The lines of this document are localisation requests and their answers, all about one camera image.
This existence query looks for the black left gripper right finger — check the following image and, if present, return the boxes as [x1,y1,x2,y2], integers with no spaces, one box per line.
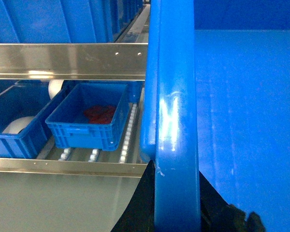
[199,173,266,232]

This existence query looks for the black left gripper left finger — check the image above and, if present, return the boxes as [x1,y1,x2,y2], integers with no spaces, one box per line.
[112,161,155,232]

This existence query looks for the large blue plastic crate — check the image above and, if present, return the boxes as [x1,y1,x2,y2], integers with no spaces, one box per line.
[141,0,290,232]

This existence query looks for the steel roller shelf rack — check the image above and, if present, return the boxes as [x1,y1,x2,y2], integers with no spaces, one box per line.
[0,4,150,178]

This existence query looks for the small blue crate red contents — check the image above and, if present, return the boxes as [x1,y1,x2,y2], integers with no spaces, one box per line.
[45,82,130,151]

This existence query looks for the red object in crate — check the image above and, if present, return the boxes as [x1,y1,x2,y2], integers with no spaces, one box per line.
[83,105,116,124]

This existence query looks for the blue crate with white roll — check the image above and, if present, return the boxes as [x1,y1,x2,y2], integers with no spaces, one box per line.
[0,84,71,159]

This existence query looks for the white roll in crate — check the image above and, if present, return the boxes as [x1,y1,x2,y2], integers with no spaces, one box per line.
[2,116,34,134]

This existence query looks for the white round object behind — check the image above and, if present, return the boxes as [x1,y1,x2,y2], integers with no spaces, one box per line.
[48,80,64,99]

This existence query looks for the row of blue crates above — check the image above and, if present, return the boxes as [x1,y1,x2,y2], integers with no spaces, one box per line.
[0,0,143,44]

